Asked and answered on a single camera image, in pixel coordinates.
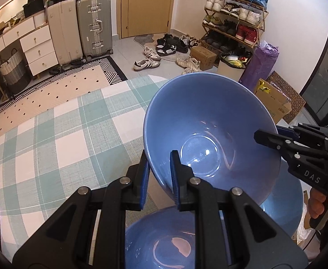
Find white dresser with drawers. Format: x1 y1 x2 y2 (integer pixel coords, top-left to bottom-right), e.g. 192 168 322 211
0 11 59 76

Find white bin with clutter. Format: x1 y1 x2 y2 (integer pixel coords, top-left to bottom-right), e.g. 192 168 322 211
217 54 250 82

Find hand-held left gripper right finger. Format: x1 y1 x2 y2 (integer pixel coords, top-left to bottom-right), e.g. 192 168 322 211
170 150 307 269

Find dark glass door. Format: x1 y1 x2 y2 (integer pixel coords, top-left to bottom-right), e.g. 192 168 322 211
299 11 328 126

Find woven laundry basket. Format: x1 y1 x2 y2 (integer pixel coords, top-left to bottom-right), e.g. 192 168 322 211
0 48 31 94

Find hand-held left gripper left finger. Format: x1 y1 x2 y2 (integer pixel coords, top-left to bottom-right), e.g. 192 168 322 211
11 149 150 269

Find silver suitcase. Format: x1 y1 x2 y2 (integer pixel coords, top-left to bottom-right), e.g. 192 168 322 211
77 0 114 59

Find rows of assorted shoes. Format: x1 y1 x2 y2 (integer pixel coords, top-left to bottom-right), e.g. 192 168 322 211
203 0 269 58

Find light blue ceramic bowl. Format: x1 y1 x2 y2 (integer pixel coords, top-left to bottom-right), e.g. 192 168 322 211
258 160 305 239

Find brown cardboard box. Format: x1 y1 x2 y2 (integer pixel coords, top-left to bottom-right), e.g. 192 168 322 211
190 46 218 70

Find scattered pile of sneakers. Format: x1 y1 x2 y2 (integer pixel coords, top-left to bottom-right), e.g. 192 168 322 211
133 33 201 75

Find black white patterned rug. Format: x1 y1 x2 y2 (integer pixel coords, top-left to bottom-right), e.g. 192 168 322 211
0 55 128 135

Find black bag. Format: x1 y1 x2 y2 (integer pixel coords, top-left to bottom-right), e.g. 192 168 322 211
23 0 47 17

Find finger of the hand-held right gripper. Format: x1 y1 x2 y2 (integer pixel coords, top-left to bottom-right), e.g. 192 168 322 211
254 128 328 162
276 122 328 152

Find wooden door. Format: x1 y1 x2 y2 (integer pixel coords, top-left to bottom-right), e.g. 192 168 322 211
116 0 177 38

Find wooden shoe rack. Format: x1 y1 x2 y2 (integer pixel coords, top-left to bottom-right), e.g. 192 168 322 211
200 0 269 59

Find grey door mat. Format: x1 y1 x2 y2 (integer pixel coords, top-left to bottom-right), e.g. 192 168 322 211
133 34 156 47

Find green white plaid tablecloth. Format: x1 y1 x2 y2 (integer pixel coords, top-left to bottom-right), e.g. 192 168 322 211
0 74 178 261

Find flattened cardboard boxes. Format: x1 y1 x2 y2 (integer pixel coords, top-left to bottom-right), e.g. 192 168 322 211
254 71 306 124

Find purple rolled mat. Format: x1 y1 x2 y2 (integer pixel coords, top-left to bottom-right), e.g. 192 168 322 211
238 41 281 86

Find arched mirror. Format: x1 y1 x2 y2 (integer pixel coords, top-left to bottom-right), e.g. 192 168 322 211
0 0 30 27

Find beige suitcase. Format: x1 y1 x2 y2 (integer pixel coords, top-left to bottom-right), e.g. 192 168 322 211
46 0 83 66

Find person's right hand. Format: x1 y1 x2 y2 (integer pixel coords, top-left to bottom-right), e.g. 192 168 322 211
308 189 328 221

